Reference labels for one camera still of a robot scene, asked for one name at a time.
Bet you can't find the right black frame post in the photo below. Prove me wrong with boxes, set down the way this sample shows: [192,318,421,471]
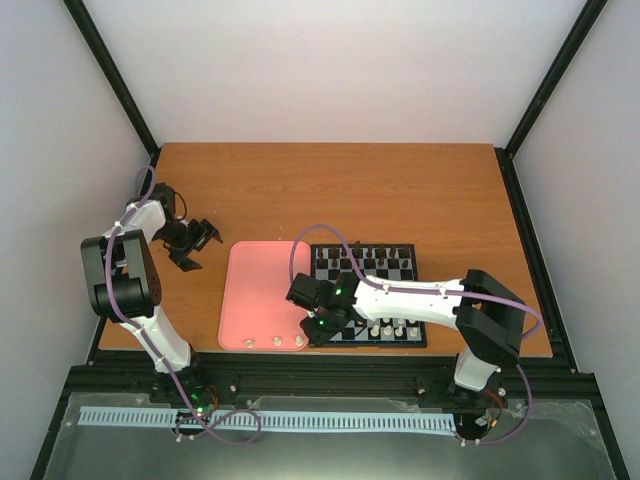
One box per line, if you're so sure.
[503,0,609,156]

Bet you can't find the light blue cable duct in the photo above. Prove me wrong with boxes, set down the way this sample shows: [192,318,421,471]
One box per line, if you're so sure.
[77,406,456,436]

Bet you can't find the black aluminium frame rail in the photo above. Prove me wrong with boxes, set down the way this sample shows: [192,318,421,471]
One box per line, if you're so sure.
[62,351,604,413]

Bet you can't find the left black frame post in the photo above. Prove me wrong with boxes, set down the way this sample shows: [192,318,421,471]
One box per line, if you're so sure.
[62,0,161,156]

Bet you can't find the black frame post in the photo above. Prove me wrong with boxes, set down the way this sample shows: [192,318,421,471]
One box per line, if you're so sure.
[62,0,161,156]
[503,0,609,156]

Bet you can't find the black white chessboard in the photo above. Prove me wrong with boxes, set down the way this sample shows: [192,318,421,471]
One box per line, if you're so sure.
[311,244,427,348]

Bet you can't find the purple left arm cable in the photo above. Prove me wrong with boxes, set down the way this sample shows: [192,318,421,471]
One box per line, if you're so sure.
[104,166,262,446]

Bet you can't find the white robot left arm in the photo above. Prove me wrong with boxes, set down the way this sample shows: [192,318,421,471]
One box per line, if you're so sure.
[80,183,222,403]

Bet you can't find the pink plastic tray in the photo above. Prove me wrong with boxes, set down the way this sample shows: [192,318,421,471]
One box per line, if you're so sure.
[218,241,311,353]

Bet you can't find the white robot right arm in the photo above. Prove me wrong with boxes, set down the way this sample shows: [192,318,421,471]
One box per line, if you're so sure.
[286,270,525,392]

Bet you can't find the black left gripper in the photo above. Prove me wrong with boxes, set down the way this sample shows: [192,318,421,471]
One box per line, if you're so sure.
[155,218,222,273]

